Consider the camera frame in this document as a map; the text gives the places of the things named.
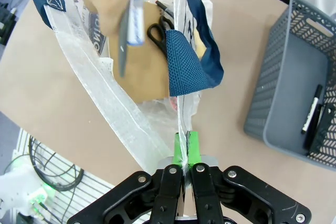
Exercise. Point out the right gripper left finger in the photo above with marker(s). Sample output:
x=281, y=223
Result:
x=162, y=195

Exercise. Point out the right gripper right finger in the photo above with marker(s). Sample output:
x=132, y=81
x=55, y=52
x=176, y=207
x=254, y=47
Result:
x=204, y=195

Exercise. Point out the grey white blue packaged item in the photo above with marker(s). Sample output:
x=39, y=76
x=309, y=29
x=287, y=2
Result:
x=136, y=24

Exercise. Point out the brown cardboard sheet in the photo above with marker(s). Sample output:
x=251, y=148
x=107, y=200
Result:
x=141, y=77

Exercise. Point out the plain black marker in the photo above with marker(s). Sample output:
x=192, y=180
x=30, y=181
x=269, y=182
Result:
x=311, y=134

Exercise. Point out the black marker white label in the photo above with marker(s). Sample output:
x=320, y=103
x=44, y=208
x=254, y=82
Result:
x=312, y=108

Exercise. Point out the white device green light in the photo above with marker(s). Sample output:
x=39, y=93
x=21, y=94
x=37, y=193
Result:
x=15, y=190

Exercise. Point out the grey plastic lattice basket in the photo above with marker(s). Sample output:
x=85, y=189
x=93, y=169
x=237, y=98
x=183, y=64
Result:
x=288, y=51

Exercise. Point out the navy white printed package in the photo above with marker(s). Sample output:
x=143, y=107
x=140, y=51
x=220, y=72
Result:
x=95, y=35

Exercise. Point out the black pen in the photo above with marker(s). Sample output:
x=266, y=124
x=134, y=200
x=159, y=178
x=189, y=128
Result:
x=165, y=9

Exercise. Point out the black floor equipment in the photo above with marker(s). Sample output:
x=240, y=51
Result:
x=5, y=24

